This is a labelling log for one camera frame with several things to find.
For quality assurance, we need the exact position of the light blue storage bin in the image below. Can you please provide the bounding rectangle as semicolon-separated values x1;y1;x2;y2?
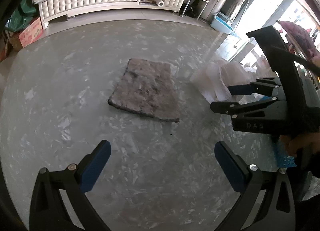
210;12;235;35

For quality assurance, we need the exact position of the pink cardboard box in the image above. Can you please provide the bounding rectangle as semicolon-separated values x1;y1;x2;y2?
9;17;43;51

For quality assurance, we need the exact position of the blue plastic laundry basket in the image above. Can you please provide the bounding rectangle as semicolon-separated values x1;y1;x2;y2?
273;142;296;168

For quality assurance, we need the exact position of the right hand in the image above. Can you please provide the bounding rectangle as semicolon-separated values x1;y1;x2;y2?
279;132;319;157

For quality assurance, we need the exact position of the green plastic bag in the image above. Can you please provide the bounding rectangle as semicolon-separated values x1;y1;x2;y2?
5;0;37;33

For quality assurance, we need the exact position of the white paper roll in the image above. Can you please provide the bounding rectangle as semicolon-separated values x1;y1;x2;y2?
152;0;164;7

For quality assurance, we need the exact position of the grey fuzzy cloth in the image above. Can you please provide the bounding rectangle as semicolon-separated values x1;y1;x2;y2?
108;58;180;123

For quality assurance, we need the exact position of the pink clothes pile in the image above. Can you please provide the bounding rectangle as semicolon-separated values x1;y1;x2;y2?
278;21;319;62

